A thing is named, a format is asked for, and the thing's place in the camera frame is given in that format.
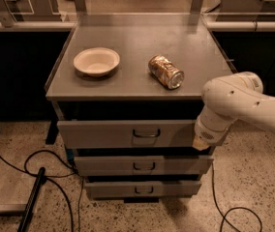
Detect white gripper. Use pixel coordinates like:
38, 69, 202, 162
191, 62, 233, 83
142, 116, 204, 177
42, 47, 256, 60
192, 115, 229, 151

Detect grey top drawer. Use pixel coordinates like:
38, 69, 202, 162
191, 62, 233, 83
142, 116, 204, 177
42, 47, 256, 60
57, 120, 195, 149

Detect grey drawer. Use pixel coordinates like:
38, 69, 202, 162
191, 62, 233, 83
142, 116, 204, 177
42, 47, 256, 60
75, 156, 213, 176
85, 175, 201, 199
57, 120, 195, 149

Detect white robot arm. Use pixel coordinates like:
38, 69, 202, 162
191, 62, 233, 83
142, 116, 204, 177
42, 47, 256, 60
193, 72, 275, 151

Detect grey bottom drawer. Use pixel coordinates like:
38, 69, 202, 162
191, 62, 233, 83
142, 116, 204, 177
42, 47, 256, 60
85, 175, 201, 199

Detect grey drawer cabinet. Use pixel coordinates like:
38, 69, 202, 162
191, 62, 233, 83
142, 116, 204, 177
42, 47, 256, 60
44, 13, 238, 205

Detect grey middle drawer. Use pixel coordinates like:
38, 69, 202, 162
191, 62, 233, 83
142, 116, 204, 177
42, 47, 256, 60
75, 156, 213, 176

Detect gold soda can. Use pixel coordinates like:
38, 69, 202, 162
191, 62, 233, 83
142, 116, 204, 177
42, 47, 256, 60
148, 55, 185, 90

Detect white paper bowl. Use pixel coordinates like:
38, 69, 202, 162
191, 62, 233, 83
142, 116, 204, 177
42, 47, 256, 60
74, 47, 120, 77

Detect black floor bar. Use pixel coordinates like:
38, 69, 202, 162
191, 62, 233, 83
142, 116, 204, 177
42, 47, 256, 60
17, 167, 46, 232

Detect black floor cable right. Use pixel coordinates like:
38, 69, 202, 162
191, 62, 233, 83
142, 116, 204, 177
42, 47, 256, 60
210, 163, 263, 232

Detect black floor cable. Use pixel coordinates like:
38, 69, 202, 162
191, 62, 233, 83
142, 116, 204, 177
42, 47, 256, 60
210, 163, 263, 232
0, 138, 85, 232

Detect white horizontal rail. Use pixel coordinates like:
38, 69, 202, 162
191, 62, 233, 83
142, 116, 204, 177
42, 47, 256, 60
0, 20, 275, 33

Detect black floor cable left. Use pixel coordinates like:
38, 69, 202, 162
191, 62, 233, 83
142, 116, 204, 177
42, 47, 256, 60
0, 138, 85, 232

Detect grey metal post left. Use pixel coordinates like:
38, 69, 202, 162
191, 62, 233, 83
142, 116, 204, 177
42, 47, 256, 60
0, 0, 15, 27

